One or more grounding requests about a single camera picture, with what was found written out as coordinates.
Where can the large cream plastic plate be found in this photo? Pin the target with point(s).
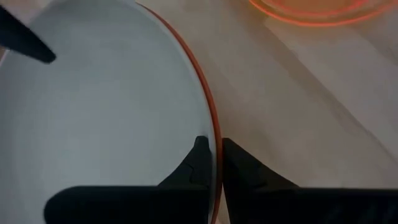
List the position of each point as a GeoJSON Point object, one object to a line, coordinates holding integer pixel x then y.
{"type": "Point", "coordinates": [109, 93]}

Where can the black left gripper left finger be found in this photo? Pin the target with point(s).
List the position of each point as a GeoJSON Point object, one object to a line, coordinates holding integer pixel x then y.
{"type": "Point", "coordinates": [140, 202]}

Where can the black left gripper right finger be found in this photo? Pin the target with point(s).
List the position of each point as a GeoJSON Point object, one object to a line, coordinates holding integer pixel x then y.
{"type": "Point", "coordinates": [280, 205]}

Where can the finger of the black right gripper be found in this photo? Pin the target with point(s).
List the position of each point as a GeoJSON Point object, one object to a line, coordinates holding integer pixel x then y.
{"type": "Point", "coordinates": [21, 37]}

